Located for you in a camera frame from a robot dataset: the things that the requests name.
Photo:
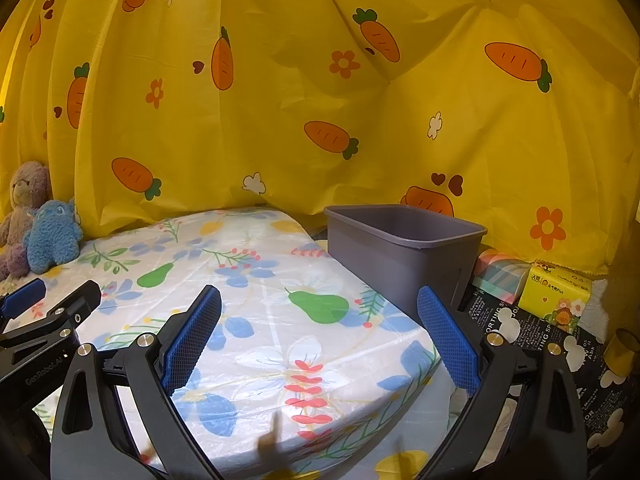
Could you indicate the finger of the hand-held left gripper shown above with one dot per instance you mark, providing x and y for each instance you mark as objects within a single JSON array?
[
  {"x": 75, "y": 305},
  {"x": 22, "y": 297}
]

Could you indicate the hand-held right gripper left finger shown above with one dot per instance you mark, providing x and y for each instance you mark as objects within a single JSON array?
[{"x": 192, "y": 340}]

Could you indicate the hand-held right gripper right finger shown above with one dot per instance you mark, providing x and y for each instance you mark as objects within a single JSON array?
[{"x": 447, "y": 340}]

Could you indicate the grey plastic bin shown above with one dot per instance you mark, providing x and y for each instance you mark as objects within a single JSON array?
[{"x": 400, "y": 260}]

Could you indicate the blue plush toy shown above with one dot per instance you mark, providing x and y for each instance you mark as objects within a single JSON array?
[{"x": 52, "y": 235}]

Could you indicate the floral plastic tablecloth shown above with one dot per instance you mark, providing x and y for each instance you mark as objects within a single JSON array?
[{"x": 260, "y": 320}]

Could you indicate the pastel checked pack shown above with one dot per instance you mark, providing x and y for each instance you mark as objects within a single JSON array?
[{"x": 500, "y": 275}]

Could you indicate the purple teddy bear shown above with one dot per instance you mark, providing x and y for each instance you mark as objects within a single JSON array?
[{"x": 27, "y": 190}]

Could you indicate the yellow tissue pack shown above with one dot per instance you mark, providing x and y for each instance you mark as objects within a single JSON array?
[{"x": 555, "y": 295}]

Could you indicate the black printed mat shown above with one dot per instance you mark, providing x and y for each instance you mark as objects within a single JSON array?
[{"x": 595, "y": 385}]

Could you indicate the gold cylinder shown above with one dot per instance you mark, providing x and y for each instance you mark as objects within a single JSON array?
[{"x": 622, "y": 355}]

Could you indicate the yellow carrot print curtain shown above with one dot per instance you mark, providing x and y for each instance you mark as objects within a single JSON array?
[{"x": 300, "y": 85}]

